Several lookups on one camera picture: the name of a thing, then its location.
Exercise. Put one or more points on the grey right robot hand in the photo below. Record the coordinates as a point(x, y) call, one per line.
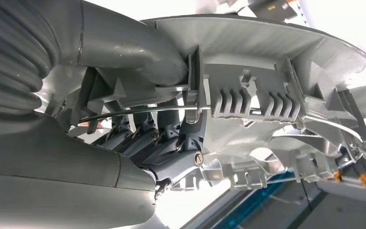
point(44, 177)

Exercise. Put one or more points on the blue workbench panel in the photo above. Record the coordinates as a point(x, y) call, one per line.
point(252, 202)

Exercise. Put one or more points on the grey workbench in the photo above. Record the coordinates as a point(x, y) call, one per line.
point(344, 208)

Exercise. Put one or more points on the orange clip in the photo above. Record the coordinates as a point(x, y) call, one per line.
point(365, 180)
point(338, 177)

